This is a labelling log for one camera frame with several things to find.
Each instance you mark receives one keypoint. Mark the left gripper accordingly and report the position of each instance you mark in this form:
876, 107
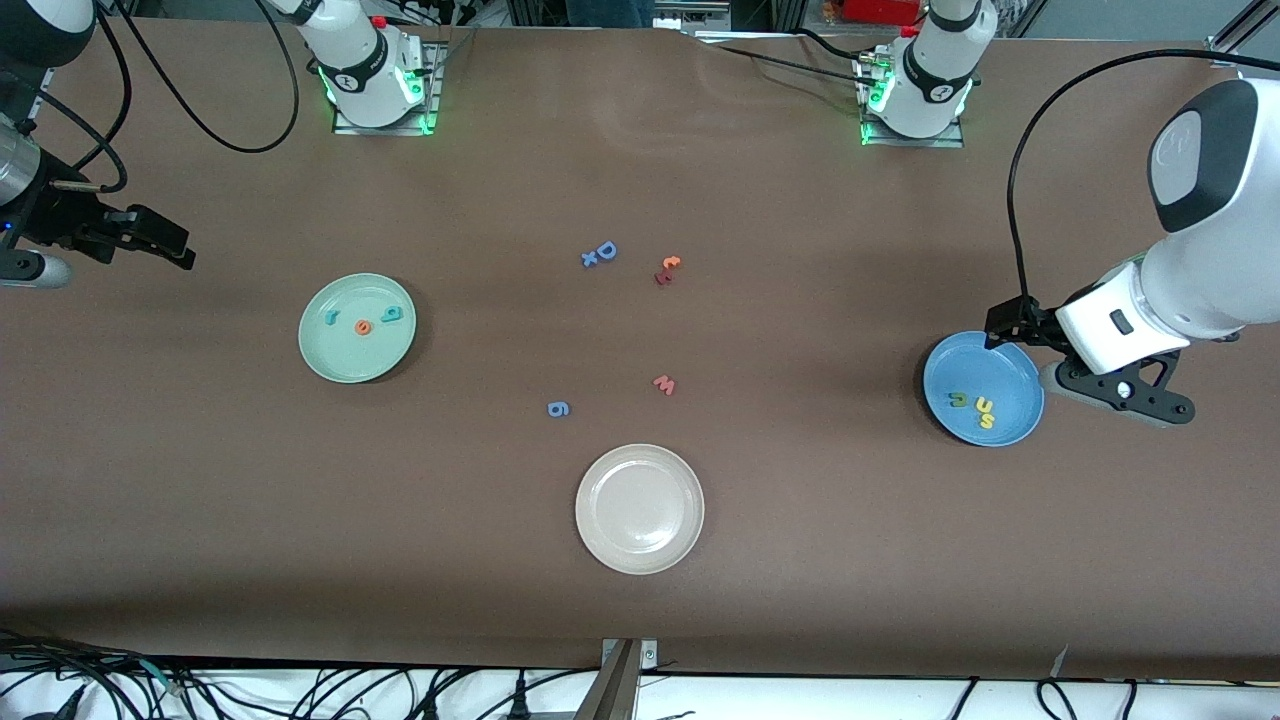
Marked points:
1030, 323

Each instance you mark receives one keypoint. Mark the grey metal device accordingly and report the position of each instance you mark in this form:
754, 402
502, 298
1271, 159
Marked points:
700, 15

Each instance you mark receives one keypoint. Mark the blue plate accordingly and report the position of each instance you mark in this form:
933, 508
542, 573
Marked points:
1005, 375

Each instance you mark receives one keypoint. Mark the aluminium frame rail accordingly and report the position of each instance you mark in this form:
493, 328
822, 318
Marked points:
1225, 42

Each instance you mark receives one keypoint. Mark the blue letter D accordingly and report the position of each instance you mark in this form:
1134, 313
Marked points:
606, 250

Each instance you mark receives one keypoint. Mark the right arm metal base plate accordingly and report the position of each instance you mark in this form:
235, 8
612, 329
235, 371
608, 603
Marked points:
432, 95

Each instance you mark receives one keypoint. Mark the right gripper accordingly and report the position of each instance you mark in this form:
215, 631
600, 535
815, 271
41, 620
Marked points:
62, 222

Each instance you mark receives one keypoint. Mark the white paper tag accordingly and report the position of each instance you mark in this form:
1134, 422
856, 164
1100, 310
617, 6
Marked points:
1060, 660

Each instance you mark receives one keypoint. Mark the beige plate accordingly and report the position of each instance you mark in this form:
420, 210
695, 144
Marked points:
639, 509

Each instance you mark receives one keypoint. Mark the red box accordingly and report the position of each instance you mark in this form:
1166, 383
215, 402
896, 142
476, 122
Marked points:
880, 10

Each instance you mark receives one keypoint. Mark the green plate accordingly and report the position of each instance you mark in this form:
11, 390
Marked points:
357, 350

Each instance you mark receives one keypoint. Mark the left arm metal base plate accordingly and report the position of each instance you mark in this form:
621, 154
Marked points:
945, 142

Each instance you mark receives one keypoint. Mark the red letter w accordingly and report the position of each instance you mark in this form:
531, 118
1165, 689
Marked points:
664, 384

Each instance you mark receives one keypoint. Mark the metal table edge bracket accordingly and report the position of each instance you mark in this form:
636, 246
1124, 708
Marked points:
622, 660

